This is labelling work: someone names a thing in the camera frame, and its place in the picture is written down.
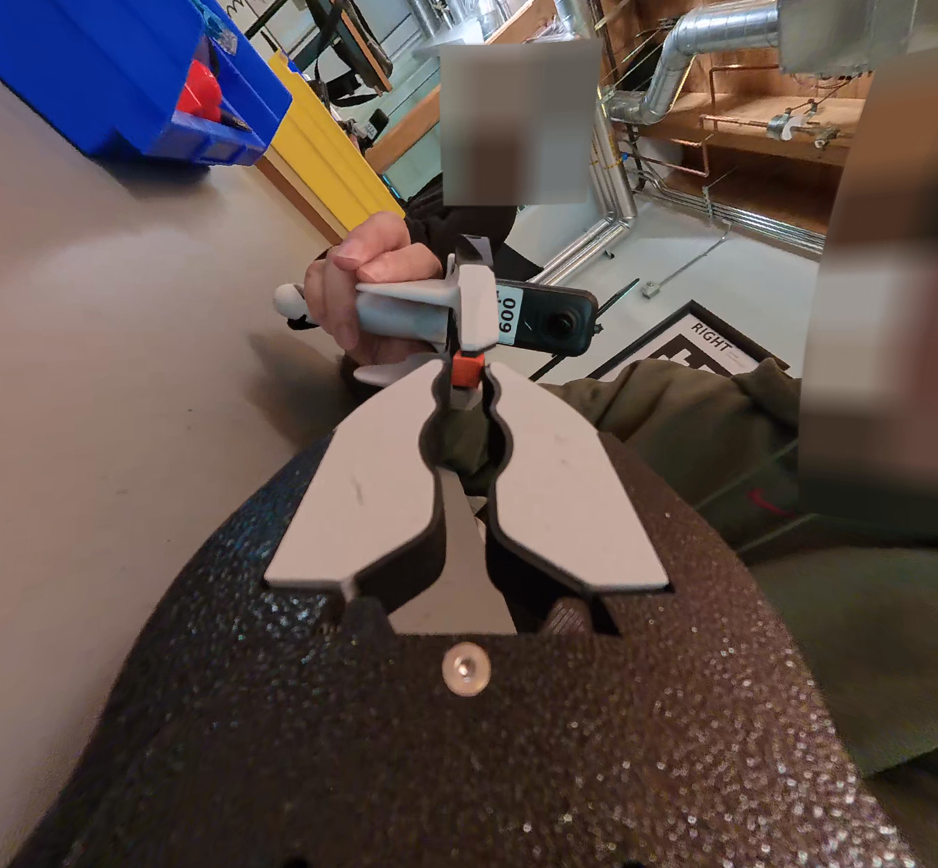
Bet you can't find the person's right hand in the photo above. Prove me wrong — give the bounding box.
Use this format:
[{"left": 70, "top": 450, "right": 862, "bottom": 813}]
[{"left": 304, "top": 212, "right": 448, "bottom": 372}]

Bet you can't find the blue bin with items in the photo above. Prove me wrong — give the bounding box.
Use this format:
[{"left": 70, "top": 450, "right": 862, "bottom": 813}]
[{"left": 0, "top": 0, "right": 293, "bottom": 167}]

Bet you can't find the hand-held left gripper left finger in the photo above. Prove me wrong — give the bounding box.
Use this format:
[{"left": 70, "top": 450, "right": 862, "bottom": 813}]
[{"left": 264, "top": 357, "right": 449, "bottom": 596}]

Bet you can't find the square metal duct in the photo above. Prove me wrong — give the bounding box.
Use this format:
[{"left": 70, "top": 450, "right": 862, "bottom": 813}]
[{"left": 777, "top": 0, "right": 938, "bottom": 79}]

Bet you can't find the yellow plastic bin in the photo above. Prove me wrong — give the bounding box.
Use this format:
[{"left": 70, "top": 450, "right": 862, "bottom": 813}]
[{"left": 256, "top": 50, "right": 406, "bottom": 243}]

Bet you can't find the person's right forearm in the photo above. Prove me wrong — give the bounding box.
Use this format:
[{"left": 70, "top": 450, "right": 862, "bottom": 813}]
[{"left": 440, "top": 358, "right": 804, "bottom": 568}]

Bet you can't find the person's green sweatshirt torso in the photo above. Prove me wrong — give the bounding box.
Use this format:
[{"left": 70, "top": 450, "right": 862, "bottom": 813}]
[{"left": 696, "top": 435, "right": 938, "bottom": 781}]

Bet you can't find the silver duct elbow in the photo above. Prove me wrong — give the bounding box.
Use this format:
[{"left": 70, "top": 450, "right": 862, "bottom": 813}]
[{"left": 607, "top": 0, "right": 780, "bottom": 126}]

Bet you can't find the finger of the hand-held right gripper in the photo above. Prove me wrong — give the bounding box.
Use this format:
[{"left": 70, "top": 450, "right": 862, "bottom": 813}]
[
  {"left": 450, "top": 263, "right": 501, "bottom": 353},
  {"left": 354, "top": 361, "right": 441, "bottom": 387}
]

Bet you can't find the blue cable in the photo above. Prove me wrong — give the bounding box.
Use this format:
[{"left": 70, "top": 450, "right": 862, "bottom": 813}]
[{"left": 192, "top": 0, "right": 239, "bottom": 57}]

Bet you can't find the standing desk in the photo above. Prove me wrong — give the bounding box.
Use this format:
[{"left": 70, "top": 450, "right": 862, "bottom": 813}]
[{"left": 245, "top": 0, "right": 394, "bottom": 93}]

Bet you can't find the red block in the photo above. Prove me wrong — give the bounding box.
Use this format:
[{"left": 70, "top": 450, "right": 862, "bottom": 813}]
[{"left": 176, "top": 62, "right": 222, "bottom": 118}]

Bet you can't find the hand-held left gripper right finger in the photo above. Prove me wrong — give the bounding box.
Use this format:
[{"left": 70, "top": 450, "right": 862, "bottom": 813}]
[{"left": 482, "top": 362, "right": 670, "bottom": 595}]

